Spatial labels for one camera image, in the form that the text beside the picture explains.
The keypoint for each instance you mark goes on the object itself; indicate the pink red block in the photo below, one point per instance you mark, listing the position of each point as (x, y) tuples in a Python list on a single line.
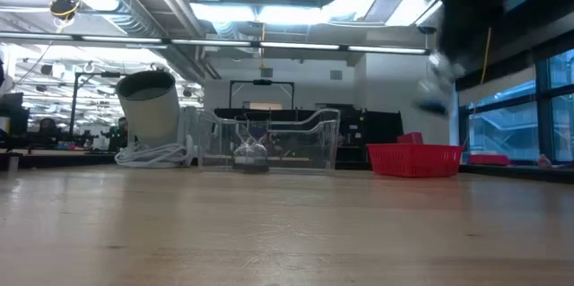
[(410, 138)]

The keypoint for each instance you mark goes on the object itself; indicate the black rectangular frame stand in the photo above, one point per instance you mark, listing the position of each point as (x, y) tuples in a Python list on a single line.
[(262, 82)]

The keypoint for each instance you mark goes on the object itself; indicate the red plastic basket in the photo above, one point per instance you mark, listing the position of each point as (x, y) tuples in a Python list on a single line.
[(414, 160)]

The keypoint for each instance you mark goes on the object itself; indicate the overhead LED light bar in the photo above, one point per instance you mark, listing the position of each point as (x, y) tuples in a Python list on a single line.
[(215, 43)]

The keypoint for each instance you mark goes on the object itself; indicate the red box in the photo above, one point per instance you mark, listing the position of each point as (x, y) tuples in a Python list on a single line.
[(489, 159)]

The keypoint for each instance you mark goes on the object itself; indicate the clear plastic bin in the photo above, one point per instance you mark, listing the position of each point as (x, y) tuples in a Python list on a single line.
[(314, 142)]

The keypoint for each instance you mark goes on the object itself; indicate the person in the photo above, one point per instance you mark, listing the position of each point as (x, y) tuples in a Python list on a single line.
[(119, 136), (47, 128)]

